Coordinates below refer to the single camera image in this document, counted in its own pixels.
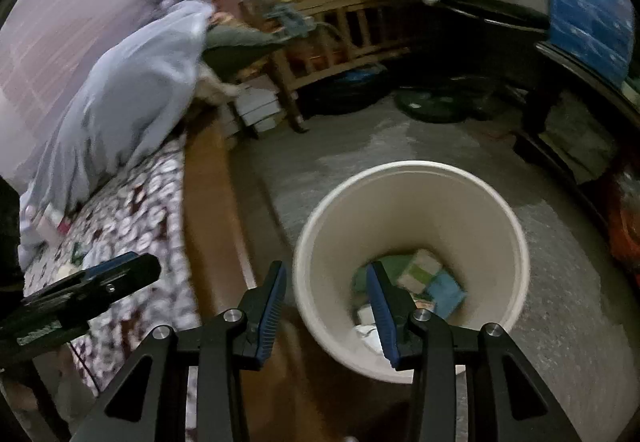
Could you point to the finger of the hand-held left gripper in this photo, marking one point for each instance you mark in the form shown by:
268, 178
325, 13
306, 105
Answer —
112, 264

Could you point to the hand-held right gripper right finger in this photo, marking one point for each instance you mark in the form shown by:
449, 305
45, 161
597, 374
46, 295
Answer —
382, 317

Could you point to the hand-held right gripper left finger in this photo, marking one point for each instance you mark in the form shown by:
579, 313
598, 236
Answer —
270, 312

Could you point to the white tissue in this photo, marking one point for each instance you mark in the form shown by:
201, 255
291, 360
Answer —
367, 329

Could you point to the green soft packet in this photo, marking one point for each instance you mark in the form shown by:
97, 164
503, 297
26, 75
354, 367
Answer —
397, 263

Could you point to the green white carton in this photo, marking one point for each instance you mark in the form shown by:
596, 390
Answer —
422, 269

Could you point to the light blue packet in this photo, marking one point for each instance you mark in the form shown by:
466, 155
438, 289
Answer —
445, 292

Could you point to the white bucket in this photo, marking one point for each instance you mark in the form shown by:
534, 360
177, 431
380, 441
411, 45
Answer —
400, 202

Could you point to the printed fleece blanket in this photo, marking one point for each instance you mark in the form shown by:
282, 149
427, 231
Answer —
150, 222

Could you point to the white bottle pink label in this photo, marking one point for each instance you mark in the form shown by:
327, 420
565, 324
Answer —
52, 220

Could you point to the blue grey quilt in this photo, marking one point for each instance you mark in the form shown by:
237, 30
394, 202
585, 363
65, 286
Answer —
115, 97

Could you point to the cream cloth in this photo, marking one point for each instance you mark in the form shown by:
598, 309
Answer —
215, 85

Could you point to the white cardboard boxes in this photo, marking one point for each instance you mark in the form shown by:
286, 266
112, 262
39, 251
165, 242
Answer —
257, 105

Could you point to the black standing fan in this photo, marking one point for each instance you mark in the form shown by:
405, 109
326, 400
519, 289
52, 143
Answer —
435, 105

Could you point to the black blue bag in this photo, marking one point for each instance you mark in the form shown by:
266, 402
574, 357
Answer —
345, 92

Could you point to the lilac mosquito net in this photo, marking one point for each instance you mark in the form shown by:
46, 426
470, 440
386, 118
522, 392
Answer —
60, 22

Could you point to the grey green cushion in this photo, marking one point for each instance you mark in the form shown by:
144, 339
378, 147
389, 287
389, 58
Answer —
235, 40

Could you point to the orange red bag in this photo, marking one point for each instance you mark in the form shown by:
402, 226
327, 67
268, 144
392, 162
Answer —
627, 222

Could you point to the dark wooden cabinet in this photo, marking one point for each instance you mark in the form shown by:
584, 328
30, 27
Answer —
537, 97

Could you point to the blue grey cloth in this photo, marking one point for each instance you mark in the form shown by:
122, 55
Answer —
290, 20

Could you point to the black stool chrome legs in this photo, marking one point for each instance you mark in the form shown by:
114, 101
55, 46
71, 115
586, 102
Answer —
500, 12

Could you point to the wooden bed frame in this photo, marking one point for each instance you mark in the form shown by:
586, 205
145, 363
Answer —
215, 232

